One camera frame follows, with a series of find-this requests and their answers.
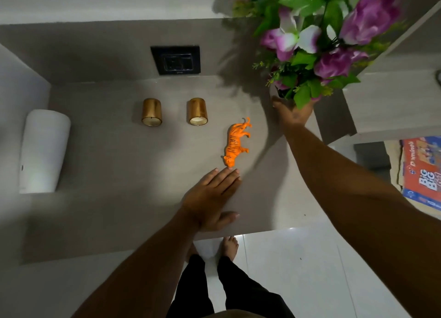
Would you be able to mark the person's left forearm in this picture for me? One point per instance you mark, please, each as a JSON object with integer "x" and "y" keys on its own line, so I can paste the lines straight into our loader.
{"x": 144, "y": 269}

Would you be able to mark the person's left little finger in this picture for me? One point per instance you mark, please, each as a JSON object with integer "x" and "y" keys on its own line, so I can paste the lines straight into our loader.
{"x": 208, "y": 177}

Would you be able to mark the person's black trousers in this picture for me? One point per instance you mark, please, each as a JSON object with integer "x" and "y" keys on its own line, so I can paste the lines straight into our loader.
{"x": 241, "y": 290}

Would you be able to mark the person's right thumb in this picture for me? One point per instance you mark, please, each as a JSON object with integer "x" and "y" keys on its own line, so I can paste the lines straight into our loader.
{"x": 278, "y": 102}

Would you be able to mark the red and blue cardboard box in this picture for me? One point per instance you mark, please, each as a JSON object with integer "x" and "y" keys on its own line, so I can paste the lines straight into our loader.
{"x": 422, "y": 171}

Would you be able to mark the person's left thumb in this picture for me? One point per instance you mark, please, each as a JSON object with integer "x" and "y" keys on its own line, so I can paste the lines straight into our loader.
{"x": 227, "y": 219}

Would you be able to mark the person's right foot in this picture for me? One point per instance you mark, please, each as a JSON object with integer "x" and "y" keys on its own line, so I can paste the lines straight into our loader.
{"x": 229, "y": 247}

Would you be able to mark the black wall socket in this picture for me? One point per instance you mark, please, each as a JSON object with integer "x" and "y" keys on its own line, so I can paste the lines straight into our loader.
{"x": 175, "y": 60}

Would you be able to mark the gold candle holder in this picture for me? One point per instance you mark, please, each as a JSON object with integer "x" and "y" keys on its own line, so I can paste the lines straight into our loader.
{"x": 152, "y": 111}
{"x": 197, "y": 111}

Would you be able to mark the person's left middle finger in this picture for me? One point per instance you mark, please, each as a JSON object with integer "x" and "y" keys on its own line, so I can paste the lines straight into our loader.
{"x": 229, "y": 182}

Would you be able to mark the artificial purple flower bouquet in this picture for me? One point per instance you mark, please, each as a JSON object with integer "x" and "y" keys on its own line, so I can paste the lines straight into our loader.
{"x": 306, "y": 32}

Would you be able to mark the person's left hand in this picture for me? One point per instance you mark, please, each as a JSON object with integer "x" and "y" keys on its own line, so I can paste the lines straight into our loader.
{"x": 206, "y": 204}

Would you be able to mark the orange toy tiger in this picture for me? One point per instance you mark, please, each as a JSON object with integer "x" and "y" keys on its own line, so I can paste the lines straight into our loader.
{"x": 235, "y": 142}

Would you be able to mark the person's right hand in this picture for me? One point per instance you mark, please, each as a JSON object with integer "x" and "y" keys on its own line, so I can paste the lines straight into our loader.
{"x": 293, "y": 116}

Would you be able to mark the white shelf unit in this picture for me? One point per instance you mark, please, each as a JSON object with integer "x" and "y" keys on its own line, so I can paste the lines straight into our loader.
{"x": 396, "y": 100}

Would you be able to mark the person's right forearm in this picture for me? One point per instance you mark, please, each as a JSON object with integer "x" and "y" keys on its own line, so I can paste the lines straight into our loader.
{"x": 355, "y": 197}

